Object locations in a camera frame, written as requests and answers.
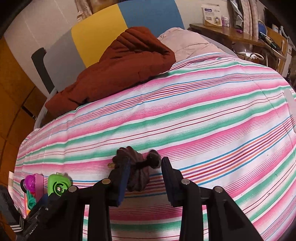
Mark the white bubble wrap roll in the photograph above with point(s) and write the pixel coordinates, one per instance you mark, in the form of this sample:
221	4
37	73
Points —
42	111

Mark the black rolled mat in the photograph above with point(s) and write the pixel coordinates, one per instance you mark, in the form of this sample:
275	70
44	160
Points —
40	67

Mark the pale pink duvet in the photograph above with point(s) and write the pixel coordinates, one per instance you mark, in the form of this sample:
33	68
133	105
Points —
185	41

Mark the brown quilted blanket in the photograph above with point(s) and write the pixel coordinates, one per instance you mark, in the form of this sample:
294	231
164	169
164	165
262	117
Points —
124	62

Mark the wooden wardrobe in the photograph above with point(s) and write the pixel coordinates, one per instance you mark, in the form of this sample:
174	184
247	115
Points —
13	92

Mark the pink green striped bedsheet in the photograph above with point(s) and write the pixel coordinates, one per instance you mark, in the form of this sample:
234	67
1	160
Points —
185	104

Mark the grey striped curtain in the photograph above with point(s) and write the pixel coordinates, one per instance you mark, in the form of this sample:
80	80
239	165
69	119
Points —
247	16

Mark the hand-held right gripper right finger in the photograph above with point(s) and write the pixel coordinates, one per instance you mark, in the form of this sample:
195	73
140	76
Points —
170	185

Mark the wooden shelf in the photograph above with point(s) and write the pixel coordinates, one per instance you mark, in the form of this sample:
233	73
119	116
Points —
219	32

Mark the grey yellow blue headboard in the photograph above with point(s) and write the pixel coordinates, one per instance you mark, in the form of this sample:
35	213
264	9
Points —
97	25

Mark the small purple jar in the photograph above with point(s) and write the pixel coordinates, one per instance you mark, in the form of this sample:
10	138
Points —
225	21

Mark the white cardboard box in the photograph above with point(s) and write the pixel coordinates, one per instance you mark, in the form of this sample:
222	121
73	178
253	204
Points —
211	15

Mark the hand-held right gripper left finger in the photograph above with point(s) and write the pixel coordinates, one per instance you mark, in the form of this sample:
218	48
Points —
122	183

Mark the white tray with pink edge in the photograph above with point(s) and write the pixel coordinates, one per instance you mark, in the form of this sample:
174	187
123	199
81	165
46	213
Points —
39	185

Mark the beige starfish print curtain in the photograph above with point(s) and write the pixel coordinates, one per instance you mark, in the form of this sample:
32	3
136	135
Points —
97	7

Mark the white green plug-in device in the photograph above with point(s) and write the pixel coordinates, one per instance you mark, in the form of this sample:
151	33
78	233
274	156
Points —
59	185

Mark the brown swirl toy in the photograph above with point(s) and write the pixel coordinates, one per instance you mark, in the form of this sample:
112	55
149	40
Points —
138	176

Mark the translucent plastic piece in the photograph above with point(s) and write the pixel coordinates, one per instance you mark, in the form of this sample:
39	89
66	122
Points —
290	104

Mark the purple toy cup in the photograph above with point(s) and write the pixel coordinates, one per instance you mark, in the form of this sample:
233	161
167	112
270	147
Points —
30	182

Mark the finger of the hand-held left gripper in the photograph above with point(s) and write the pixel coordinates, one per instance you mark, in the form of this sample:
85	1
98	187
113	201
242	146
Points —
42	201

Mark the blue round object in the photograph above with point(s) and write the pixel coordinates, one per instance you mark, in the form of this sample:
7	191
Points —
261	26

